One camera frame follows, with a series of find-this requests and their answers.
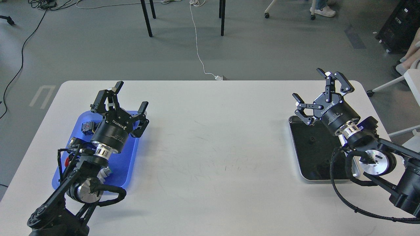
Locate blue plastic tray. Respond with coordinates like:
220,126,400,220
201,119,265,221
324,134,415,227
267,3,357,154
70,111,139,189

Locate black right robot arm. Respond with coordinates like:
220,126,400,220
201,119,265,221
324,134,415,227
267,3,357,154
292,68,420,224

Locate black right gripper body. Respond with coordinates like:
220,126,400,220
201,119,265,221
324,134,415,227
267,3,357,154
313,93,361,136

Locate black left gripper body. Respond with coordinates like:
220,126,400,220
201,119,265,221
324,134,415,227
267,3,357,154
91,109,138,153

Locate white sneaker foot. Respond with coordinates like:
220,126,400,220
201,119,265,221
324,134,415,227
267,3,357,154
310,5,336,17

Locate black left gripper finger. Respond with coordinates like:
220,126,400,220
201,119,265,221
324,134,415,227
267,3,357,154
131,101,149,138
90,81,124,115

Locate yellow push button part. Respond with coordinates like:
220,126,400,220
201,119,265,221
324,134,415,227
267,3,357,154
81,121,98,136

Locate white chair at right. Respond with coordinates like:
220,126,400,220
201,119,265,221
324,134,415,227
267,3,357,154
366,59,419,151

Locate white green switch part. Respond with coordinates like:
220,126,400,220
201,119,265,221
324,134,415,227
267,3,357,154
97,167,112,183

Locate black cable on floor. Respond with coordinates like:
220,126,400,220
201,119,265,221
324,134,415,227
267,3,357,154
0,0,74,119

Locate white cable on floor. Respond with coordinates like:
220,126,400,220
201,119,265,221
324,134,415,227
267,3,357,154
189,0,219,79

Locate metal tray black inside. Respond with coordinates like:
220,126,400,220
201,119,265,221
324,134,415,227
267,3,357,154
288,115,342,182

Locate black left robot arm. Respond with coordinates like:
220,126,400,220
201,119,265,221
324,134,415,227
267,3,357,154
27,81,149,236

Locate black table legs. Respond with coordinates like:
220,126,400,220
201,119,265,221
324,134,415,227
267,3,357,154
140,0,226,37

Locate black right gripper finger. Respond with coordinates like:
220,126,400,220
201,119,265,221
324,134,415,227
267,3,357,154
316,68,355,103
292,93,324,126

